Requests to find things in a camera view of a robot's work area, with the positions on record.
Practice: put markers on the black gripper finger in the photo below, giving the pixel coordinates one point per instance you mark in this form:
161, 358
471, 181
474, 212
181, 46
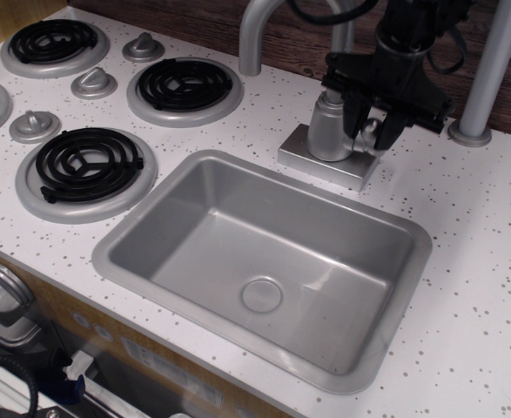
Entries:
356, 109
390, 130

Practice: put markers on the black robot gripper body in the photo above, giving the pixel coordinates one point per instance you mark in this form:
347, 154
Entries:
392, 81

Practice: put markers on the silver faucet lever handle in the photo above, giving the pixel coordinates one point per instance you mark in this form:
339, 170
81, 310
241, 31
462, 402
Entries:
365, 140

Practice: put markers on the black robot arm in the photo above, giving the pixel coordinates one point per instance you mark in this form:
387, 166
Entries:
414, 26

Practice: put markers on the silver toy faucet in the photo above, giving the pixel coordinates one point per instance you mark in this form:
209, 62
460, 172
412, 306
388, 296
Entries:
318, 148

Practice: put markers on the grey support pole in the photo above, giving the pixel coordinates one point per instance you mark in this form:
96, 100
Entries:
471, 130

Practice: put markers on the grey plastic sink basin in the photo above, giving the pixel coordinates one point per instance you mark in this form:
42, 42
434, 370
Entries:
312, 282

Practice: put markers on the back right stove burner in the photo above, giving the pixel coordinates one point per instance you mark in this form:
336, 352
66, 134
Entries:
184, 92

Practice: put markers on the silver stove knob back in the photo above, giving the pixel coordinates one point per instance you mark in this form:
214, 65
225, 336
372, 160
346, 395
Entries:
143, 49

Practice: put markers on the silver stove knob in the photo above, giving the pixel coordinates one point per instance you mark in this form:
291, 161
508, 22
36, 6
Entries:
35, 127
143, 49
94, 84

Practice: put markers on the silver stove knob middle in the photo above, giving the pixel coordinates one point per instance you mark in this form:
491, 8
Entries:
94, 84

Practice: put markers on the front right stove burner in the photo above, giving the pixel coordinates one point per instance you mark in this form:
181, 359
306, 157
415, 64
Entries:
86, 175

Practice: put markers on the back left stove burner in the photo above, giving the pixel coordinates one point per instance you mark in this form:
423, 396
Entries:
54, 48

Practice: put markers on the silver stove knob front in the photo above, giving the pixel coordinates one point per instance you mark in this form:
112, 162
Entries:
35, 127

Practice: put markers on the silver oven dial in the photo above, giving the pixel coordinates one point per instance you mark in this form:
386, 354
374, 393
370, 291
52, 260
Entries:
15, 297

